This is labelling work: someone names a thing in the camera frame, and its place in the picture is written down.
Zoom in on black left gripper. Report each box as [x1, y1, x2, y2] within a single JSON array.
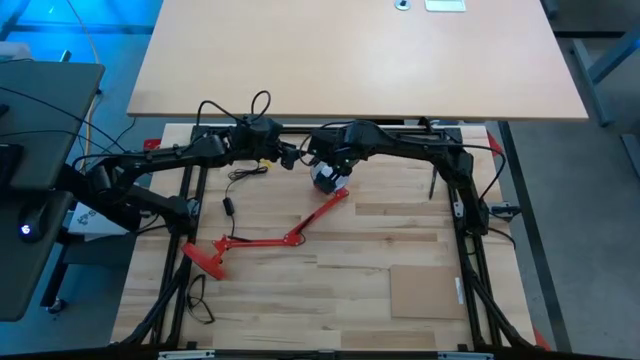
[[233, 115, 301, 171]]

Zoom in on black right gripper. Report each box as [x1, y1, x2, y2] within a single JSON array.
[[307, 122, 374, 196]]

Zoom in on red desk lamp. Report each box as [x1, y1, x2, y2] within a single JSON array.
[[180, 160, 352, 282]]

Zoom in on black pen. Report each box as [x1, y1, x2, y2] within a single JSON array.
[[427, 165, 440, 201]]

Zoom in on light wooden desk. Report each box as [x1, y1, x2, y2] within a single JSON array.
[[126, 0, 590, 123]]

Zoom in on black thin-framed glasses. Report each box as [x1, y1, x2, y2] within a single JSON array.
[[185, 273, 217, 326]]

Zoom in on white printed paper sheet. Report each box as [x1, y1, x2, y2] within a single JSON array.
[[66, 196, 137, 237]]

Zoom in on white rectangular desk plate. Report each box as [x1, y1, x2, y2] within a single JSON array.
[[424, 0, 468, 13]]

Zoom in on dark grey side desk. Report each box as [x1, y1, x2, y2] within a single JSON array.
[[0, 60, 107, 323]]

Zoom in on black computer mouse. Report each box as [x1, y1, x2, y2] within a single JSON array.
[[18, 201, 50, 246]]

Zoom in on black desk leg with caster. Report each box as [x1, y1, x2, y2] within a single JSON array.
[[38, 234, 71, 316]]

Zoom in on black keyboard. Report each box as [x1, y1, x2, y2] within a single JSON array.
[[0, 143, 24, 190]]

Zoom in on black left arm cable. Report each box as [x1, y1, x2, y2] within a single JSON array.
[[196, 89, 274, 127]]

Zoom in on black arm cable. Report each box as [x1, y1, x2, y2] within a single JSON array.
[[196, 89, 274, 127], [298, 121, 507, 202]]

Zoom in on black lamp power cord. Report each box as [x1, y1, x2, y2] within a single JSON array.
[[221, 163, 271, 245]]

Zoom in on black aluminium rig frame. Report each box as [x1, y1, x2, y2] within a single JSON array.
[[112, 122, 539, 351]]

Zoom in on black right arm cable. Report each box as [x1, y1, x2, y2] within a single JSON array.
[[298, 121, 507, 202]]

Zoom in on yellow cable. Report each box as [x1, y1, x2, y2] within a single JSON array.
[[63, 0, 102, 174]]

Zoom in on silver metal bracket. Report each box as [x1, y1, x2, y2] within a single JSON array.
[[157, 349, 217, 360], [436, 350, 495, 360]]

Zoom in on grey metal desk leg frame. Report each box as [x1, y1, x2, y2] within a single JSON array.
[[542, 0, 640, 179]]

